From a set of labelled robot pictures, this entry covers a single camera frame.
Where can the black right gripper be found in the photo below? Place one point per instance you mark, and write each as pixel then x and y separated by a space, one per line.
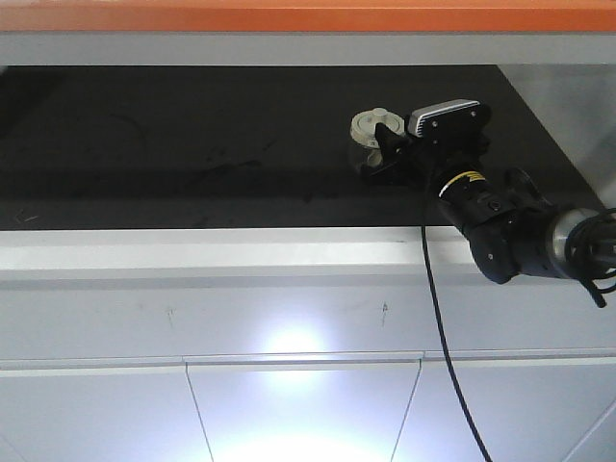
pixel 445 160

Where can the glass jar with beige lid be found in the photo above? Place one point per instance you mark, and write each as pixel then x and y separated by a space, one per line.
pixel 362 146

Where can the white fume hood sash frame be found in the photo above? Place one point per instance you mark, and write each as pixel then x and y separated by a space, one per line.
pixel 304 48

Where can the orange sash handle bar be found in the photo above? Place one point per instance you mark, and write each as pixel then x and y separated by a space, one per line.
pixel 309 16

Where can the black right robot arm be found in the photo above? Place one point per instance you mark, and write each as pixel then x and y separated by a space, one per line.
pixel 511 230

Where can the white base cabinet with doors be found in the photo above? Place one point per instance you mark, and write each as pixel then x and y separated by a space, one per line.
pixel 291 345

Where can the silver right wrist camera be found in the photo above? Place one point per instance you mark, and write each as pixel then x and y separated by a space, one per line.
pixel 429 116

